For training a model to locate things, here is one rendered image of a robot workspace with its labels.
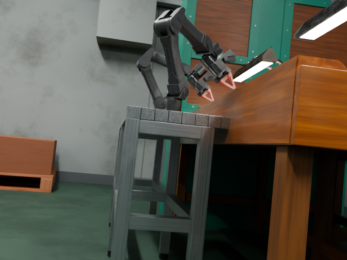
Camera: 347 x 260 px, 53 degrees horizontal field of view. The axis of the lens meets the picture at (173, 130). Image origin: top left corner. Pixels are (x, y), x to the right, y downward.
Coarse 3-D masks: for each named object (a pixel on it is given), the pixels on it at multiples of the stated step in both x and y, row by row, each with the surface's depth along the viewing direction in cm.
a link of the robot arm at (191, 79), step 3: (192, 72) 209; (195, 72) 208; (189, 75) 209; (192, 75) 207; (195, 75) 208; (198, 75) 208; (189, 78) 207; (192, 78) 206; (195, 78) 207; (189, 81) 208; (192, 81) 207; (195, 81) 207; (192, 84) 208
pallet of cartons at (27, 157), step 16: (0, 144) 319; (16, 144) 324; (32, 144) 328; (48, 144) 333; (0, 160) 319; (16, 160) 324; (32, 160) 328; (48, 160) 333; (0, 176) 389; (32, 176) 327; (48, 176) 331
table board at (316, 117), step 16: (304, 80) 68; (320, 80) 68; (336, 80) 69; (304, 96) 68; (320, 96) 68; (336, 96) 69; (304, 112) 68; (320, 112) 68; (336, 112) 69; (304, 128) 68; (320, 128) 68; (336, 128) 68; (304, 144) 68; (320, 144) 68; (336, 144) 68
